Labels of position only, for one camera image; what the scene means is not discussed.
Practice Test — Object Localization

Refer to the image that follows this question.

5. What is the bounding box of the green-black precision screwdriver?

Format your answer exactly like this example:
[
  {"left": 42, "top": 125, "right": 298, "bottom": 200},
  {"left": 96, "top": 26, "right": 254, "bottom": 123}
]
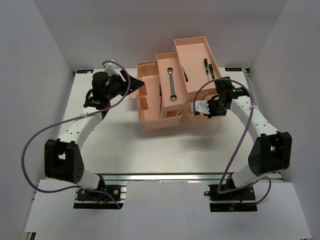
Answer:
[
  {"left": 181, "top": 67, "right": 189, "bottom": 83},
  {"left": 208, "top": 64, "right": 215, "bottom": 79}
]

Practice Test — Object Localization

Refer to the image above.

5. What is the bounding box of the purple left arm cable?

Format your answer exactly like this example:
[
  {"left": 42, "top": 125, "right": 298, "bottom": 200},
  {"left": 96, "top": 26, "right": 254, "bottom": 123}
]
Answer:
[{"left": 21, "top": 59, "right": 133, "bottom": 210}]

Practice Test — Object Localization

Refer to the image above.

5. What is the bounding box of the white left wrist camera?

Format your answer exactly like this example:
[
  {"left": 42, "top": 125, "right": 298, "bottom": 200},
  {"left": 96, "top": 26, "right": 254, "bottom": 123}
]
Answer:
[{"left": 102, "top": 58, "right": 119, "bottom": 76}]

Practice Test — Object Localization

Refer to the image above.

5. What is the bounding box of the pink plastic toolbox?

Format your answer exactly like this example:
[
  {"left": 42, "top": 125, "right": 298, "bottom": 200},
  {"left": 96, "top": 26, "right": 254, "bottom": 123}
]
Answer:
[{"left": 129, "top": 36, "right": 222, "bottom": 130}]

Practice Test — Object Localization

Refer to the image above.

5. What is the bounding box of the small green-black screwdriver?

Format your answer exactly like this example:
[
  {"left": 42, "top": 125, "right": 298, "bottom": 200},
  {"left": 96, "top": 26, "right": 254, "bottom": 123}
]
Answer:
[{"left": 203, "top": 58, "right": 209, "bottom": 76}]

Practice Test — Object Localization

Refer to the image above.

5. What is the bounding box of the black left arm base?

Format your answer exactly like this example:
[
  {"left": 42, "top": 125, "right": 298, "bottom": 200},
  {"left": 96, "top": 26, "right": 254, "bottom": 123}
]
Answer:
[{"left": 73, "top": 181, "right": 127, "bottom": 210}]

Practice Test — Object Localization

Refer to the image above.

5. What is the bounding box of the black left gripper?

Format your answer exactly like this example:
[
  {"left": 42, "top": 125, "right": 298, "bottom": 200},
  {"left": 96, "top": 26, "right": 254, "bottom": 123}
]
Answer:
[{"left": 105, "top": 69, "right": 145, "bottom": 100}]

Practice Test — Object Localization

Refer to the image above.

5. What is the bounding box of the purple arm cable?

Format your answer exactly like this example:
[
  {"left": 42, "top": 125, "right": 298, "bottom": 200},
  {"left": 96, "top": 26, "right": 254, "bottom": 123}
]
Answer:
[
  {"left": 193, "top": 79, "right": 273, "bottom": 206},
  {"left": 21, "top": 59, "right": 133, "bottom": 210}
]

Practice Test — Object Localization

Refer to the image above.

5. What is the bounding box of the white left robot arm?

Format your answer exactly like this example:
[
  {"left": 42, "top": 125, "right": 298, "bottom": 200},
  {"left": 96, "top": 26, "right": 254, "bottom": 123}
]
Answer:
[{"left": 44, "top": 70, "right": 145, "bottom": 200}]

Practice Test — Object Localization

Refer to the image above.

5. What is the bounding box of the large green-handled screwdriver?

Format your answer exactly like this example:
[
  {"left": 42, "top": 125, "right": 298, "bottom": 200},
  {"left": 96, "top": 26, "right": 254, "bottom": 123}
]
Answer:
[{"left": 159, "top": 84, "right": 163, "bottom": 119}]

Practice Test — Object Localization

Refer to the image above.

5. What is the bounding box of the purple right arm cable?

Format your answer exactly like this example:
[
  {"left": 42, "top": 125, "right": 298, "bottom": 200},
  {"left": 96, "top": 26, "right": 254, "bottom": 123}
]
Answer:
[{"left": 193, "top": 79, "right": 273, "bottom": 206}]

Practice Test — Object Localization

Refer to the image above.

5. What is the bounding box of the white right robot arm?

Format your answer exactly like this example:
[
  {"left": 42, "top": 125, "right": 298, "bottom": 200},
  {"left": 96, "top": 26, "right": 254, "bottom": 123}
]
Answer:
[{"left": 209, "top": 77, "right": 292, "bottom": 200}]

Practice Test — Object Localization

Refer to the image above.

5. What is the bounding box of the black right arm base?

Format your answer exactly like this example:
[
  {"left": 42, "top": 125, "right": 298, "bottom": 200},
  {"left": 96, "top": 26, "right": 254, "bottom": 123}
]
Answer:
[{"left": 203, "top": 184, "right": 258, "bottom": 213}]

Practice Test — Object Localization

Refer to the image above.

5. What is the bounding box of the blue label sticker right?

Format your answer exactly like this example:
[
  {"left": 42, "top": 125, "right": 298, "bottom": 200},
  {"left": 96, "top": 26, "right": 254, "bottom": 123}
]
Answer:
[{"left": 224, "top": 67, "right": 243, "bottom": 72}]

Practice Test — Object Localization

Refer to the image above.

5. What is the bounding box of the silver ratchet wrench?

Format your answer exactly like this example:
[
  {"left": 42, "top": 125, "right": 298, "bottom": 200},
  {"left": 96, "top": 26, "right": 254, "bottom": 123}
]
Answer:
[{"left": 167, "top": 67, "right": 178, "bottom": 102}]

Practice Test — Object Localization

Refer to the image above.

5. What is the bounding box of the blue label sticker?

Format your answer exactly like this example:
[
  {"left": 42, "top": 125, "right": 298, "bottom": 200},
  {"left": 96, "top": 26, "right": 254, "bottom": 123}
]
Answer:
[
  {"left": 224, "top": 67, "right": 243, "bottom": 72},
  {"left": 76, "top": 69, "right": 94, "bottom": 74}
]

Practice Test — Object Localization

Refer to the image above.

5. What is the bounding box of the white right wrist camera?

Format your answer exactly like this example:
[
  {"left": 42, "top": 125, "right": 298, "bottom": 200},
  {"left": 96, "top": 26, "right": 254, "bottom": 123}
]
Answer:
[{"left": 190, "top": 100, "right": 210, "bottom": 116}]

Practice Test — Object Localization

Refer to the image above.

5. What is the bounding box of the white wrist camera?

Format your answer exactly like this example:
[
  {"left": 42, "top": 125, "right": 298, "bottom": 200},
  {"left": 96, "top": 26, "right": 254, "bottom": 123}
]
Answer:
[
  {"left": 190, "top": 100, "right": 210, "bottom": 116},
  {"left": 102, "top": 58, "right": 119, "bottom": 76}
]

